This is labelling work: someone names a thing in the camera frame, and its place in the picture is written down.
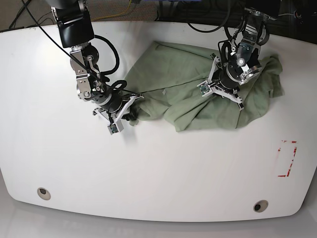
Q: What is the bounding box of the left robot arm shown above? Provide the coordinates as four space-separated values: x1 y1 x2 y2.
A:
197 0 281 110

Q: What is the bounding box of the green t-shirt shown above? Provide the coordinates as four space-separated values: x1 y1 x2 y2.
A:
125 42 283 132

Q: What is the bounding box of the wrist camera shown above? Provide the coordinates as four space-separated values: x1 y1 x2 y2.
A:
107 121 124 134
197 80 213 97

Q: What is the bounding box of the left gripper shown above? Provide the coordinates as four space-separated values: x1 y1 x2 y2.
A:
207 53 244 110

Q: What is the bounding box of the yellow cable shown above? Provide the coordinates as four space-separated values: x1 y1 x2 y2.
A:
90 0 132 23

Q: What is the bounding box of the left table grommet hole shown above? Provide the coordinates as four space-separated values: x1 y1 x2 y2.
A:
37 187 51 201

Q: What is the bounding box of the red tape marking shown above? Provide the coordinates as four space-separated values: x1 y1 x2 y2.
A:
275 140 298 178

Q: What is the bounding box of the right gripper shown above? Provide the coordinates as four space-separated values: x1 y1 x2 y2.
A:
93 93 144 126

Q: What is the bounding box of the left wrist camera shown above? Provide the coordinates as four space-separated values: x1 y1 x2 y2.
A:
197 80 213 97

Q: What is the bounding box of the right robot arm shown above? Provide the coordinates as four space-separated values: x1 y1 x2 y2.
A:
48 0 142 130

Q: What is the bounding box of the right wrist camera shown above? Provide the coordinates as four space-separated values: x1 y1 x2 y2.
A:
107 121 124 134

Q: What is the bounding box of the table grommet hole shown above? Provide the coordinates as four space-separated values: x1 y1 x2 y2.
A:
37 187 51 201
253 200 268 213

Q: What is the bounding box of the right table grommet hole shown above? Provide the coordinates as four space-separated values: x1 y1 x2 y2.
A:
253 200 268 213

